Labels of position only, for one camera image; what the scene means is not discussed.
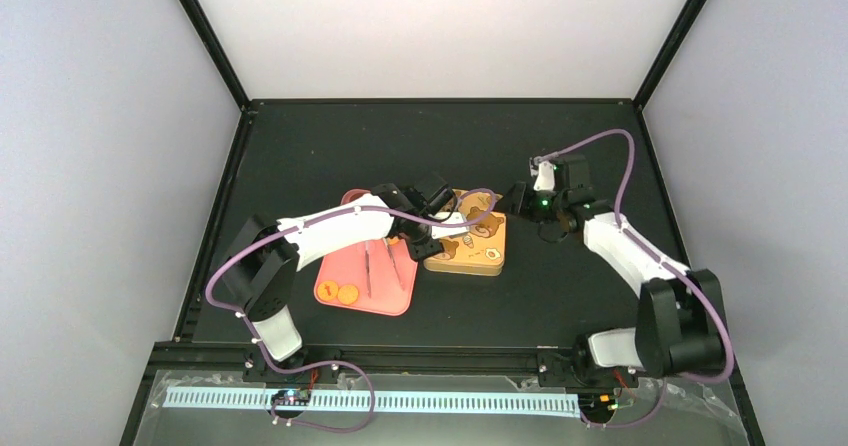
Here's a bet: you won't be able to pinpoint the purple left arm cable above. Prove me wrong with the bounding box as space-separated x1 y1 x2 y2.
204 187 499 435

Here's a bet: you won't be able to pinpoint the pink plastic tray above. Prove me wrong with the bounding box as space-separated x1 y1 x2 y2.
313 189 420 318

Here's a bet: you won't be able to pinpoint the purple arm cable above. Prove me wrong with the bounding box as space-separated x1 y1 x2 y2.
539 128 737 430
204 187 499 435

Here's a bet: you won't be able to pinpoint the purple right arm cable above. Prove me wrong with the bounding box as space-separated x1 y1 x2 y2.
539 128 737 430

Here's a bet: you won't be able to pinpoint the yellow dotted round biscuit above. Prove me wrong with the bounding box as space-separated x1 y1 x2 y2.
337 284 360 305

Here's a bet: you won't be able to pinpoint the metal tongs white handles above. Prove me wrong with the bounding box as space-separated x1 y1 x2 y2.
364 239 405 299

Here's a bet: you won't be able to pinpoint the yellow biscuit red cross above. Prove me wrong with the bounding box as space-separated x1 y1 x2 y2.
315 281 339 302

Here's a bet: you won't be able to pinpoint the white slotted cable duct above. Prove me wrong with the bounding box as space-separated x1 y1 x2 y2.
159 386 581 418

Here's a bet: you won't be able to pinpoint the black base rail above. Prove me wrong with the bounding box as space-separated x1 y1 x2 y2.
148 342 641 391

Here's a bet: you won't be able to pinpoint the gold cookie tin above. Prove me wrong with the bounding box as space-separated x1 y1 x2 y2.
424 261 504 277

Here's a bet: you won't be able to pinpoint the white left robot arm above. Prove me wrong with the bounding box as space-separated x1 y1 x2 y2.
205 175 456 362

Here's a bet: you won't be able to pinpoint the silver metal tin lid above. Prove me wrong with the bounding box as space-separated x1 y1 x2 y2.
424 189 507 264

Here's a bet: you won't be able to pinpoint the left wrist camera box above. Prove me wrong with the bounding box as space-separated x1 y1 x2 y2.
430 211 470 239

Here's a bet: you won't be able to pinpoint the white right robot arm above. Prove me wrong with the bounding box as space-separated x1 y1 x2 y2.
494 155 728 385

